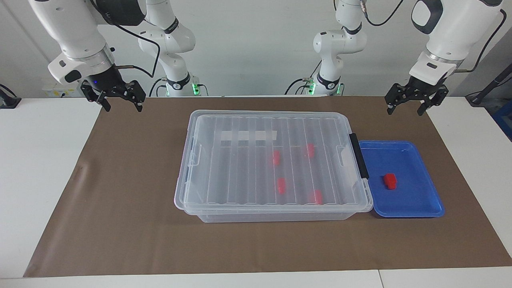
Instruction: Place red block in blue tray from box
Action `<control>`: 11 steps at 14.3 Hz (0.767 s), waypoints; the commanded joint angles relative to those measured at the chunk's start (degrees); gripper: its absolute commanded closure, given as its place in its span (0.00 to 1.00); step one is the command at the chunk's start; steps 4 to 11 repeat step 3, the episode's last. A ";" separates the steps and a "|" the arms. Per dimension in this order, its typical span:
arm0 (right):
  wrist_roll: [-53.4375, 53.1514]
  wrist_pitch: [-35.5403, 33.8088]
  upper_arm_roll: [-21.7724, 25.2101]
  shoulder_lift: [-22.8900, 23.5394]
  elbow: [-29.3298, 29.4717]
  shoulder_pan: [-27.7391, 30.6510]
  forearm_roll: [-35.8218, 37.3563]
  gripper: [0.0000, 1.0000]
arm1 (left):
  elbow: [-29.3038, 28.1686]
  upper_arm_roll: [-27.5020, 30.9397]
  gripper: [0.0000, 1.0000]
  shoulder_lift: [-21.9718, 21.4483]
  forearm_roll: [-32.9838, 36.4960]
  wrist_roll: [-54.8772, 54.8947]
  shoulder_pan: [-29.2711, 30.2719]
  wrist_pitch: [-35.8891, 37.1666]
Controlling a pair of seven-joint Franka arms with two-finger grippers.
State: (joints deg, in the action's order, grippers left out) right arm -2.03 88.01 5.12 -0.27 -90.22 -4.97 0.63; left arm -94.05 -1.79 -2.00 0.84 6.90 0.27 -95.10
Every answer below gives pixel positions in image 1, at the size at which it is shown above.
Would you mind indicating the clear plastic box lid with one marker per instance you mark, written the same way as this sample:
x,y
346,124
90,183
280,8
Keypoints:
x,y
240,168

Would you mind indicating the blue crate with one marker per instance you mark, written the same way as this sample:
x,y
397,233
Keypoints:
x,y
504,120

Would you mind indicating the black box latch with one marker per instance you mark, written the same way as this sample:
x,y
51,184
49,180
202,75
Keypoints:
x,y
358,158

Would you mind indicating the clear plastic storage box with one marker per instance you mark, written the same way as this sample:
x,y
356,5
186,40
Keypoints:
x,y
280,218

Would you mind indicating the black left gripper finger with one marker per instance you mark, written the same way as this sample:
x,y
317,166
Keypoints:
x,y
438,96
398,94

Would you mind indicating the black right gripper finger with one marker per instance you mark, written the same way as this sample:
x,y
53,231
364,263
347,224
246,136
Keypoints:
x,y
134,91
91,91

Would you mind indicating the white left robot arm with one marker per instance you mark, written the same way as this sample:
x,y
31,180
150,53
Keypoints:
x,y
448,28

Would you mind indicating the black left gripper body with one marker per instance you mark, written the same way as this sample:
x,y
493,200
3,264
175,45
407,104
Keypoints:
x,y
424,88

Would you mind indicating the blue plastic tray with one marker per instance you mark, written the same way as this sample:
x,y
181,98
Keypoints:
x,y
416,196

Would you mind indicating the black table clamp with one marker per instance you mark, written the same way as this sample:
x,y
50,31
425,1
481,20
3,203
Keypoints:
x,y
10,102

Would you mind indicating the black stand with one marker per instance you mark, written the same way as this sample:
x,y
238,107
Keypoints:
x,y
480,94

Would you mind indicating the red block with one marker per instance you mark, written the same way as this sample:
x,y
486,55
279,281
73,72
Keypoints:
x,y
390,181
318,196
275,157
310,150
281,185

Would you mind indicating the white power strip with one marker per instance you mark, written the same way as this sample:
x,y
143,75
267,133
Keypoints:
x,y
52,92

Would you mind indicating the white tape strip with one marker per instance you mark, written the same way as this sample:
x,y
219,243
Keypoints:
x,y
240,136

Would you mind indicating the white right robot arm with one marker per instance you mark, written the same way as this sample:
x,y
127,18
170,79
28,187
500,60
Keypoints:
x,y
68,28

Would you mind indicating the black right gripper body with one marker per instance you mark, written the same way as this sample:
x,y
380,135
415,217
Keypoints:
x,y
106,80

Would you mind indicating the brown paper table mat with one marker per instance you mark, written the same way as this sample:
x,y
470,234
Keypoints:
x,y
256,248

